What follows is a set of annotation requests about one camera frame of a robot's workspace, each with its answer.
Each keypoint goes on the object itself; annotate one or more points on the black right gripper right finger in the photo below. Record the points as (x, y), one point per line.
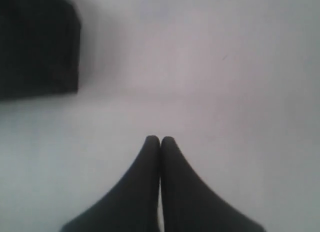
(188, 203)

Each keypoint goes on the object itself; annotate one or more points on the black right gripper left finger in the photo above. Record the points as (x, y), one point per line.
(132, 204)

